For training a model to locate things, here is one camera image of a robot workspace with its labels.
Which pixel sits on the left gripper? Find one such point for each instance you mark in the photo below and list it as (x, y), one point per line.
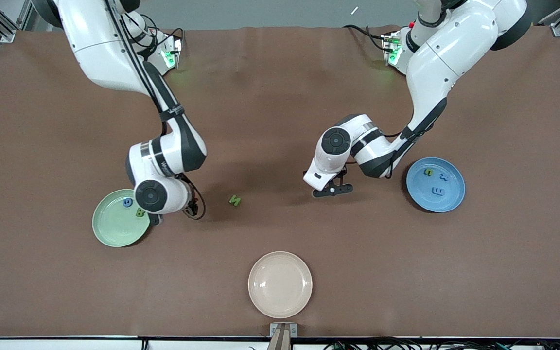
(342, 173)

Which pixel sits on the green letter B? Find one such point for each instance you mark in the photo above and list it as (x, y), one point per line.
(139, 212)

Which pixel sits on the blue letter G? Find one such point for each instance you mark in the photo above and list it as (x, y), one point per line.
(124, 202)

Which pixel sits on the green letter N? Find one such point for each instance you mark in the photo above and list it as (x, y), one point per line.
(234, 200)

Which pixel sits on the blue letter E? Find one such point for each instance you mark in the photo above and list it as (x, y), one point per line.
(438, 191)

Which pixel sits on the blue letter x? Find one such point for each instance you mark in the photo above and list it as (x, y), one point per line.
(444, 177)

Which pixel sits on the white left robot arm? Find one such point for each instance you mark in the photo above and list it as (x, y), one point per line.
(455, 43)

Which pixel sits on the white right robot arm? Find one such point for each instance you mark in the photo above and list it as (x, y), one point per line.
(95, 43)

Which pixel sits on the light green plate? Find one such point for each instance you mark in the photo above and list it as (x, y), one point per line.
(114, 228)

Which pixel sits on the brown table mat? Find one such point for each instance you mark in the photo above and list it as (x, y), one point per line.
(280, 121)

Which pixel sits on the beige plate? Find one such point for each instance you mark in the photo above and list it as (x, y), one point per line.
(280, 284)

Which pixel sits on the blue plate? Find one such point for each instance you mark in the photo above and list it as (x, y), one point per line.
(450, 199)

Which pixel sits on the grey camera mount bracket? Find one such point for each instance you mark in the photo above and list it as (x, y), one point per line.
(283, 330)

